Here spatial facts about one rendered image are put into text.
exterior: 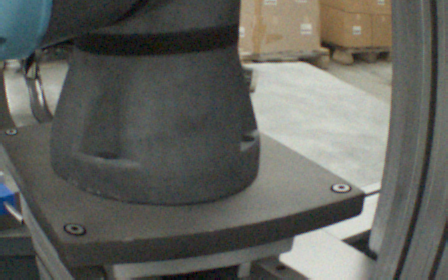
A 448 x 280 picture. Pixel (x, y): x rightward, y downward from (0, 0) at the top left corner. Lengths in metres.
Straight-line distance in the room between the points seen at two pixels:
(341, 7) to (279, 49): 0.82
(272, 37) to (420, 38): 4.58
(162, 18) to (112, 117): 0.07
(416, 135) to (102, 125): 0.20
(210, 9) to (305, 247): 0.24
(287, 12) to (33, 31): 4.75
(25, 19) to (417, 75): 0.27
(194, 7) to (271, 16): 4.54
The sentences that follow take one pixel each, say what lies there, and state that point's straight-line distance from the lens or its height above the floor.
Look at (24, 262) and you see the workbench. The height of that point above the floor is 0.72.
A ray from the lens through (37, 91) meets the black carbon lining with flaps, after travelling 1.24.
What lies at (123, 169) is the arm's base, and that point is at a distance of 0.47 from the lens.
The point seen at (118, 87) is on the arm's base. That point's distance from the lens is 0.47.
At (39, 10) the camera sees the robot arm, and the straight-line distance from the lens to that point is 0.36.
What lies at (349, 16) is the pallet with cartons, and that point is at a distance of 5.68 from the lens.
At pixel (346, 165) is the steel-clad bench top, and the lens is 1.27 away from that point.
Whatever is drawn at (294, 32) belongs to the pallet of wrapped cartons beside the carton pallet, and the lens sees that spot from 5.16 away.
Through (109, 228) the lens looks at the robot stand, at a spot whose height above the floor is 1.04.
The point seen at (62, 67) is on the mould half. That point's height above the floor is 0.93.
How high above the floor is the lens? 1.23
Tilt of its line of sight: 18 degrees down
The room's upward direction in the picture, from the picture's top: 4 degrees clockwise
